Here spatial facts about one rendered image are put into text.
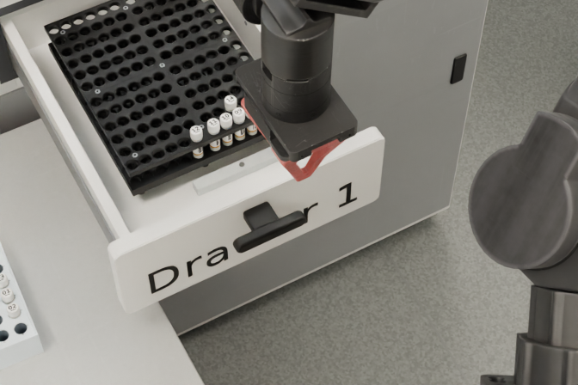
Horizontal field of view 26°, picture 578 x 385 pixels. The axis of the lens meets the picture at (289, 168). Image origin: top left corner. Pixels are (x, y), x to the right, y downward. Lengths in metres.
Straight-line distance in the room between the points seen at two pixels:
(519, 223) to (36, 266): 0.70
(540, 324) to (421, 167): 1.27
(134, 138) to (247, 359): 0.93
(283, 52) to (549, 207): 0.29
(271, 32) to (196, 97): 0.35
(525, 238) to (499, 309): 1.44
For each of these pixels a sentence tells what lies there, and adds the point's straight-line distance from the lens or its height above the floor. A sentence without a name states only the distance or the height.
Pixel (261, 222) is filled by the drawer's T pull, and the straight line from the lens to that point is 1.18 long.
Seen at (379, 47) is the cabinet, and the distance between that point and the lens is 1.74.
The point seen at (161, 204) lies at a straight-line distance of 1.29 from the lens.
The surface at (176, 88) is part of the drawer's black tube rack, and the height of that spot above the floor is 0.90.
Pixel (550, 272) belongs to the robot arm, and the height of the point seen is 1.24.
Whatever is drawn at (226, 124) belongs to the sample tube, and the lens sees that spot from 1.26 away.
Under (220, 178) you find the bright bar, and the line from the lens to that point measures 1.29.
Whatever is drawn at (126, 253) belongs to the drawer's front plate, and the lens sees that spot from 1.16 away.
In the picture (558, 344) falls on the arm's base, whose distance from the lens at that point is 0.78.
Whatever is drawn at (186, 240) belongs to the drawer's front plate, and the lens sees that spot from 1.19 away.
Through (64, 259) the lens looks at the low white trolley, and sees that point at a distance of 1.36.
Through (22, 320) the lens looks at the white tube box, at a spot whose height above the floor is 0.80.
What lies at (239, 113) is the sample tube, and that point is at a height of 0.91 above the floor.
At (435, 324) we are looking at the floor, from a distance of 2.18.
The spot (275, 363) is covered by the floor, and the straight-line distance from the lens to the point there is 2.13.
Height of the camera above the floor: 1.90
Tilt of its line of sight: 55 degrees down
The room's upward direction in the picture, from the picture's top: straight up
